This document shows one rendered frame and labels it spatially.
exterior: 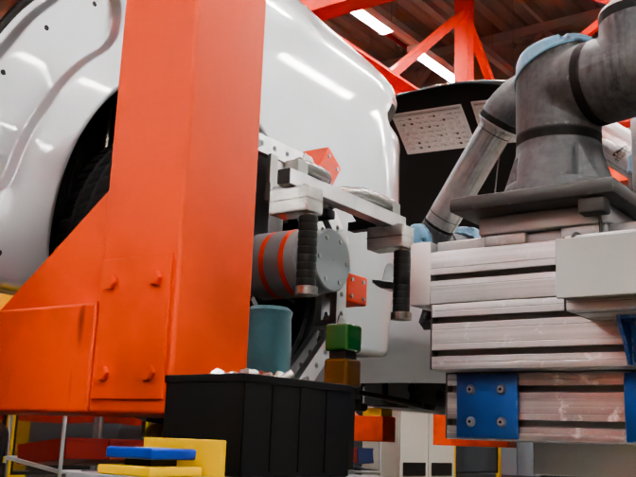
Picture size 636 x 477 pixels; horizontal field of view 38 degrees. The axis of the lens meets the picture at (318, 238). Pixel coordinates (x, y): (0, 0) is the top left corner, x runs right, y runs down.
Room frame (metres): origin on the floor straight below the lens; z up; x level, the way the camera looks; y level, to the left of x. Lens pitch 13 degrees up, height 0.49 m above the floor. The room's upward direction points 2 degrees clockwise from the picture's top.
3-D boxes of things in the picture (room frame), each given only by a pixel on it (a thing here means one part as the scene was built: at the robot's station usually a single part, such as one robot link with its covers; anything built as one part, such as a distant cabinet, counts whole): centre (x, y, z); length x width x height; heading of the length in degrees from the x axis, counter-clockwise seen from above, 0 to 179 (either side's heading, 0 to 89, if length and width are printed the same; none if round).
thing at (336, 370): (1.33, -0.04, 0.59); 0.04 x 0.04 x 0.04; 54
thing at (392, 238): (1.93, -0.16, 0.93); 0.09 x 0.05 x 0.05; 54
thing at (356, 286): (2.17, -0.07, 0.85); 0.09 x 0.08 x 0.07; 144
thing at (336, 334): (1.33, -0.04, 0.64); 0.04 x 0.04 x 0.04; 54
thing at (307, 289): (1.63, 0.02, 0.83); 0.04 x 0.04 x 0.16
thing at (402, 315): (1.91, -0.18, 0.83); 0.04 x 0.04 x 0.16
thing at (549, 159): (1.22, -0.33, 0.87); 0.15 x 0.15 x 0.10
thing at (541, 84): (1.21, -0.33, 0.98); 0.13 x 0.12 x 0.14; 39
